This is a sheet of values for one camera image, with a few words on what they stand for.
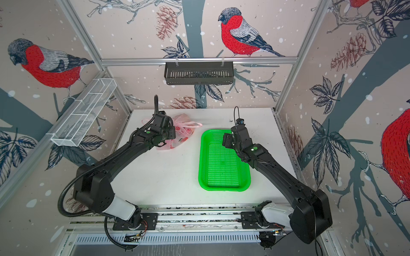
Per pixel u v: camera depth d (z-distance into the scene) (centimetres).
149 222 73
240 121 70
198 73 106
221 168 91
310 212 38
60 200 38
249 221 73
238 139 60
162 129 67
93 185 43
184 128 98
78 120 75
